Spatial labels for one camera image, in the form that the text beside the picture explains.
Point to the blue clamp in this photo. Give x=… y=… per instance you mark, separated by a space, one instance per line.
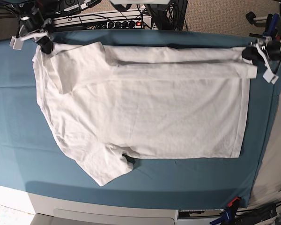
x=227 y=217
x=270 y=26

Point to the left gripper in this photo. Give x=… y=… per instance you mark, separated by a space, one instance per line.
x=270 y=51

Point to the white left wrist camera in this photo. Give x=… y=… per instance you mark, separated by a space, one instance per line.
x=270 y=77

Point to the black caster wheel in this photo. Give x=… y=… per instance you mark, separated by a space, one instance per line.
x=250 y=17

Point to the blue clamp top right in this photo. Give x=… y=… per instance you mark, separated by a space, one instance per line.
x=270 y=26

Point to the teal table cloth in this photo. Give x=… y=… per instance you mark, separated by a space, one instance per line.
x=31 y=161

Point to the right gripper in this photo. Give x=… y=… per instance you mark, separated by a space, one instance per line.
x=36 y=28

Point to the orange black bottom clamp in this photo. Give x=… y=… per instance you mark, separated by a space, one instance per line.
x=234 y=204

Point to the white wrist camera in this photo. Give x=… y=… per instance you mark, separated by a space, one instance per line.
x=16 y=43
x=270 y=77

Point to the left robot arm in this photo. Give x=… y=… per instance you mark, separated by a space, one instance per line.
x=277 y=37

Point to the blue clamp bottom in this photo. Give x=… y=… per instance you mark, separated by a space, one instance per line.
x=227 y=217

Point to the black power strip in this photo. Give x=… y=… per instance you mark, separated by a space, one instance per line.
x=125 y=25

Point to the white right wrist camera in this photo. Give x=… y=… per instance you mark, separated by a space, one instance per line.
x=16 y=43

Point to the white T-shirt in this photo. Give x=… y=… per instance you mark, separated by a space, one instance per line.
x=106 y=103

